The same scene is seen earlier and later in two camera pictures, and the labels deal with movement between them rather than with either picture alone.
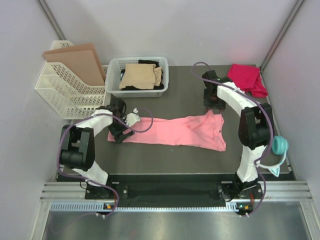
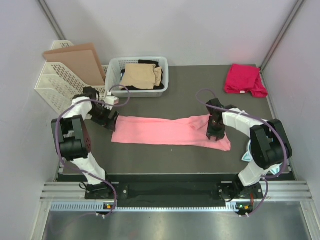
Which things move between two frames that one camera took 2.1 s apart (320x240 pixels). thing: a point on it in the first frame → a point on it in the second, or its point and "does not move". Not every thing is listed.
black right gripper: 207,104 → 220,135
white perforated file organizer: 74,98 does not move
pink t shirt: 206,129 does not move
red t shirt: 248,78 does not move
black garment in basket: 133,87 does not move
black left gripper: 118,135 → 110,126
